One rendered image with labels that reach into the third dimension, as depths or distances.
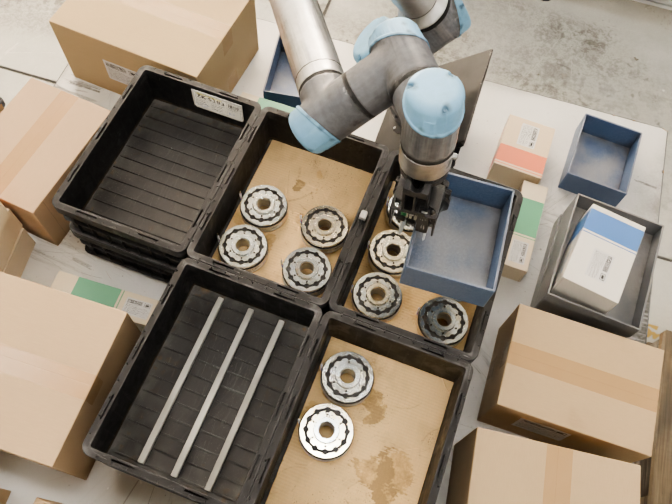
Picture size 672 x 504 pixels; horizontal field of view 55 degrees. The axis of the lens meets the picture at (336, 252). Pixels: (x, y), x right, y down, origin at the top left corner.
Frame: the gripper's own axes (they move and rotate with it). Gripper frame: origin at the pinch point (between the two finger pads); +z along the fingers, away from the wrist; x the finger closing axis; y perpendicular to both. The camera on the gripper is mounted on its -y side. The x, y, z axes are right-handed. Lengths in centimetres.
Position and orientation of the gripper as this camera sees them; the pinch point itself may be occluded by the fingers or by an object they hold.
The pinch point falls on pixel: (418, 219)
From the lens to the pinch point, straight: 112.1
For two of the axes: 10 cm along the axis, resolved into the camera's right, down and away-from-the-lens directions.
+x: 9.5, 2.7, -1.7
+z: 0.4, 4.5, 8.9
